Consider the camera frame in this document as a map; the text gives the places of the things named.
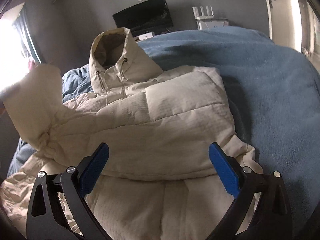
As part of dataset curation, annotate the bright window with curtain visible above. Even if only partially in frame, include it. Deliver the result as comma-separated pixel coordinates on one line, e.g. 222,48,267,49
1,3,42,92

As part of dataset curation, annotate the black flat screen television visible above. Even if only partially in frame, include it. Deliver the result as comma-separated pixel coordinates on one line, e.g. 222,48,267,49
112,0,174,37

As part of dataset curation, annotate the cream puffer hooded jacket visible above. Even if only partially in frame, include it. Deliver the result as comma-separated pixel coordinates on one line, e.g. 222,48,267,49
1,28,262,239

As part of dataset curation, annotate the white bedroom door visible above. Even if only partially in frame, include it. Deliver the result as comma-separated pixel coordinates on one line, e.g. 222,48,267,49
266,0,302,51

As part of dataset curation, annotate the blue fleece blanket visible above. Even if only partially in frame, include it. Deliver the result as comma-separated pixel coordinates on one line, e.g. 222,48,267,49
7,26,320,233

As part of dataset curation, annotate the white wifi router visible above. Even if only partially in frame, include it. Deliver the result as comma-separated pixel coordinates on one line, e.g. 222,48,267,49
192,5,214,21

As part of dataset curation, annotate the white box under television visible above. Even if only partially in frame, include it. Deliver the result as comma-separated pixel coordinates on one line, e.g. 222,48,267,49
138,31,155,41

